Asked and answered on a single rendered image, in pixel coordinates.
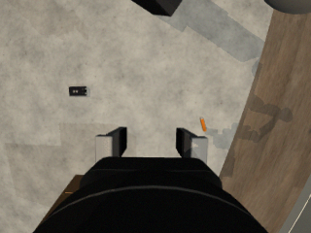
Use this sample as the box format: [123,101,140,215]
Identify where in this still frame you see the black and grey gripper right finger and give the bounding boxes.
[176,128,208,165]

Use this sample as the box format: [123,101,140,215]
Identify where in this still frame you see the brown wooden drawer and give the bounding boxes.
[65,176,83,193]
[51,194,70,213]

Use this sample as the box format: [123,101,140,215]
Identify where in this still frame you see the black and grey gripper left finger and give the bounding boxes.
[95,127,127,163]

